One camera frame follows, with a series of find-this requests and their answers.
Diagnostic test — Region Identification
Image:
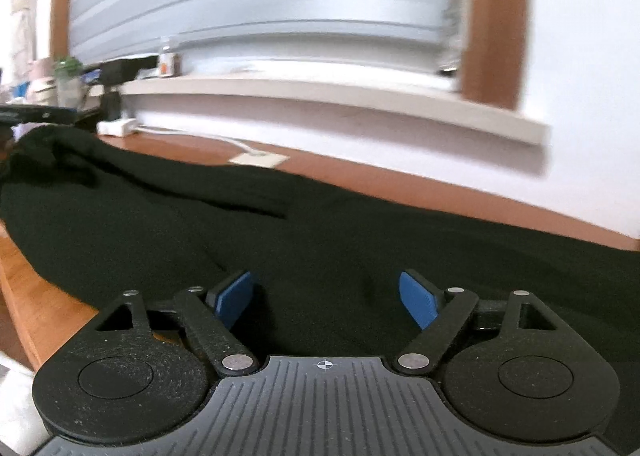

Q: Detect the black garment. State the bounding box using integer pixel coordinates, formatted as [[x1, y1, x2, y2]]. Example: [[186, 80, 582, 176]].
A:
[[0, 126, 640, 456]]

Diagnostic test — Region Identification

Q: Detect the wooden window frame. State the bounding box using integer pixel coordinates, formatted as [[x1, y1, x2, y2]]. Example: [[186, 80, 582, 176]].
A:
[[50, 0, 531, 110]]

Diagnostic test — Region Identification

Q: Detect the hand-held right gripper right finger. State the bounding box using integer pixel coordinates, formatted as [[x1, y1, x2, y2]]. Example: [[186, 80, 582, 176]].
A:
[[392, 269, 558, 379]]

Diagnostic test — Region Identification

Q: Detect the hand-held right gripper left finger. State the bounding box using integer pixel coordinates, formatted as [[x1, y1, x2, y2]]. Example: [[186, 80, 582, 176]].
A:
[[95, 270, 262, 378]]

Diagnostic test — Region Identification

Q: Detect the black power adapter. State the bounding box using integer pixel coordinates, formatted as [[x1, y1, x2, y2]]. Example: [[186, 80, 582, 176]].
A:
[[102, 91, 123, 122]]

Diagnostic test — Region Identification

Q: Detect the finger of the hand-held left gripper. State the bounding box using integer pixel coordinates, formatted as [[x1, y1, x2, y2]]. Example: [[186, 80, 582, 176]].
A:
[[0, 105, 76, 125]]

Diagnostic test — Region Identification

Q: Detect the glass jar orange label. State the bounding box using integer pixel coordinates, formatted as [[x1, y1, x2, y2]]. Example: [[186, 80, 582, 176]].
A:
[[157, 36, 182, 78]]

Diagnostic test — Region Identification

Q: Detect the pale hanging cloth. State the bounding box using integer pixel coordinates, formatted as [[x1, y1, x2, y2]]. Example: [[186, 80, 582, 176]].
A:
[[0, 0, 53, 87]]

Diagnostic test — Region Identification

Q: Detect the white window rail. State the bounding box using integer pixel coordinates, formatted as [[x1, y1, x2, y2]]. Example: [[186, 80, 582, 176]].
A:
[[177, 44, 463, 93]]

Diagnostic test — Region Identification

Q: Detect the beige cover plate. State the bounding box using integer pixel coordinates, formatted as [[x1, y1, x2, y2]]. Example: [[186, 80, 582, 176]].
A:
[[229, 152, 291, 169]]

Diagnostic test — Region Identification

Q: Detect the green lid jar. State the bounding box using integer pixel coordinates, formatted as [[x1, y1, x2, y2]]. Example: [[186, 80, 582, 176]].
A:
[[54, 56, 87, 110]]

